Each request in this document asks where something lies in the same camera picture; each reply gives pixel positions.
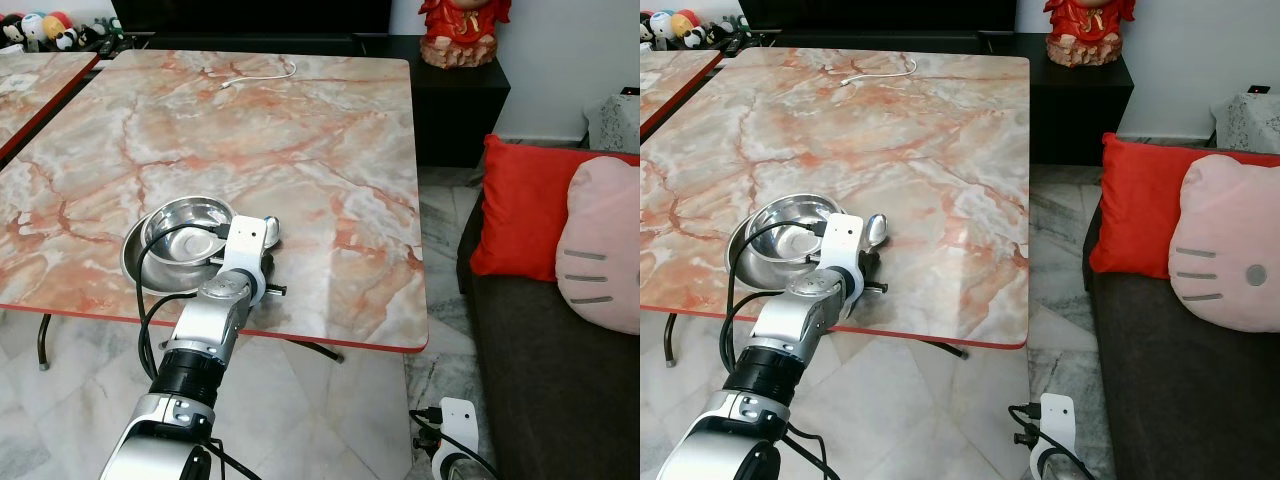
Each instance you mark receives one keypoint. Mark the red pillow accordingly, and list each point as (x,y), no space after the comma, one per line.
(520,210)
(1135,205)

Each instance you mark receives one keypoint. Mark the panda plush toy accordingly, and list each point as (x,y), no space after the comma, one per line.
(695,37)
(67,40)

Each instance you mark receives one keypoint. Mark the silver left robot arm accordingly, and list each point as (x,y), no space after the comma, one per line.
(210,322)
(790,320)

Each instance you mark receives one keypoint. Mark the steel spoon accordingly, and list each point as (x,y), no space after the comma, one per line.
(272,230)
(875,229)

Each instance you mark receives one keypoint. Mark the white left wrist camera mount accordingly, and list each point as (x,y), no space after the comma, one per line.
(842,248)
(243,250)

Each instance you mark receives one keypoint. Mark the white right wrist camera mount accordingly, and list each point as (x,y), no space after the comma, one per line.
(1057,420)
(458,425)

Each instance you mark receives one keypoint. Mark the black television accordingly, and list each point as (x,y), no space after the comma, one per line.
(250,15)
(875,13)

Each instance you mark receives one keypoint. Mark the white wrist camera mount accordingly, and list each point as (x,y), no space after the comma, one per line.
(243,250)
(842,248)
(458,425)
(1057,420)

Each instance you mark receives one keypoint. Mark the dark grey sofa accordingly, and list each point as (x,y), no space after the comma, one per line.
(540,390)
(1170,400)

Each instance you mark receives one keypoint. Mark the red figurine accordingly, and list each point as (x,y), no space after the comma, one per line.
(463,35)
(1088,33)

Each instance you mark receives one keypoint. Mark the pink cat face pillow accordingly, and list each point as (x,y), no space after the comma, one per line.
(1230,240)
(605,250)

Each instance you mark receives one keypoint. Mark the grey patterned stool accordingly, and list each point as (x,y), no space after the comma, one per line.
(612,125)
(1245,125)

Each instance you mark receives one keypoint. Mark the steel plate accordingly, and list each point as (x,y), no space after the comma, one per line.
(738,262)
(135,265)

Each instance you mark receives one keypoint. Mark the steel bowl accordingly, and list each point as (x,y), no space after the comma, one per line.
(180,215)
(785,212)

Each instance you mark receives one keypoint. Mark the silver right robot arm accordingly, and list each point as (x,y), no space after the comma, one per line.
(1052,466)

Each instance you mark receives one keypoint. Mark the orange red round plush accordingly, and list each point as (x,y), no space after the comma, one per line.
(58,22)
(686,20)

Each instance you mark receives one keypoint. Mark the large marble pattern table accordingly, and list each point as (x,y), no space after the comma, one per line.
(300,170)
(930,170)

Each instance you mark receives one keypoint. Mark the white blue round plush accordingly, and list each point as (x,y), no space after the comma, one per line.
(662,25)
(33,27)

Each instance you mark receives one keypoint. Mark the marble pattern side table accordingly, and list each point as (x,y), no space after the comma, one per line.
(675,80)
(35,90)

